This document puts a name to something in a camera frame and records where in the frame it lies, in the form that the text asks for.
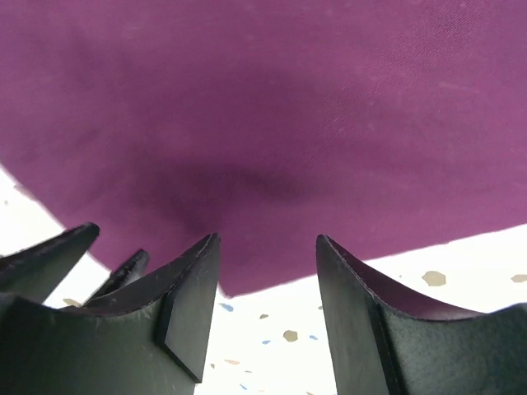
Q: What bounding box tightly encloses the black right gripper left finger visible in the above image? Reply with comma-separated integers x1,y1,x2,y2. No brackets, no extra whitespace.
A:
1,234,220,394

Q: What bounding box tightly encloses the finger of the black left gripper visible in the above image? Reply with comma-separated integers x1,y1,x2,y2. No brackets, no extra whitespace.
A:
1,222,100,303
83,249,149,307

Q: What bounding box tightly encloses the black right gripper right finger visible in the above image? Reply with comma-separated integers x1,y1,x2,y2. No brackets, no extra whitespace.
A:
316,235,526,395

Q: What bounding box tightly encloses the purple cloth wrap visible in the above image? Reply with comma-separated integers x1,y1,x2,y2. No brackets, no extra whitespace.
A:
1,1,526,295

